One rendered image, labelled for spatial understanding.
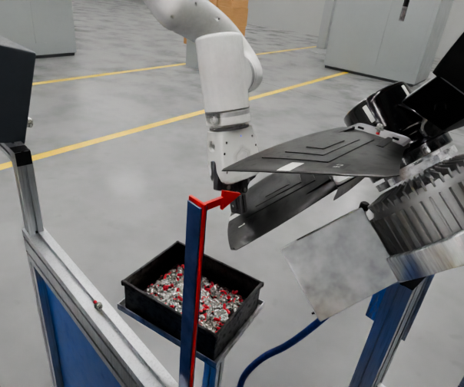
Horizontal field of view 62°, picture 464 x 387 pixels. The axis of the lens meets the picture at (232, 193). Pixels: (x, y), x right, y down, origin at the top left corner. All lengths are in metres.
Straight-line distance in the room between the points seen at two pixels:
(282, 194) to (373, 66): 7.38
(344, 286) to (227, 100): 0.37
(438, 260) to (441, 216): 0.06
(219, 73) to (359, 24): 7.50
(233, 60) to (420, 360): 1.65
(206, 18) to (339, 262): 0.50
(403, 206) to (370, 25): 7.48
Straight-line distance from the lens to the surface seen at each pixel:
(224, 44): 0.70
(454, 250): 0.62
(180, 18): 0.76
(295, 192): 0.74
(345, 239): 0.66
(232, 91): 0.70
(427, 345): 2.13
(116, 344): 0.69
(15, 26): 6.90
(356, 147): 0.53
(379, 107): 0.69
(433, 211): 0.65
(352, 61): 8.21
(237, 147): 0.72
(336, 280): 0.66
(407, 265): 0.65
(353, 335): 2.00
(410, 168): 0.67
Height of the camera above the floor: 1.39
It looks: 29 degrees down
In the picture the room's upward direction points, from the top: 6 degrees clockwise
